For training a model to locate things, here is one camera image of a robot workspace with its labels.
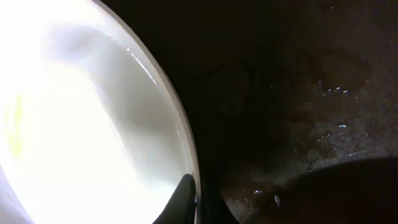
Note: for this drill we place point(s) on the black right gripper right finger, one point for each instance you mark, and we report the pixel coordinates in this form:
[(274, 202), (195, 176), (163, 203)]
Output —
[(213, 208)]

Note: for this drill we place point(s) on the pink plate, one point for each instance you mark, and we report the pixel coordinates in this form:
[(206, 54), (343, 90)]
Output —
[(92, 130)]

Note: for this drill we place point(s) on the black wash tray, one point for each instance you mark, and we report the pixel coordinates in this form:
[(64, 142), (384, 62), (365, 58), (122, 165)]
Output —
[(292, 104)]

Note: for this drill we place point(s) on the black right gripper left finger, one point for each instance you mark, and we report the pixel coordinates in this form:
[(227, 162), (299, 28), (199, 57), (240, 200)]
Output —
[(180, 209)]

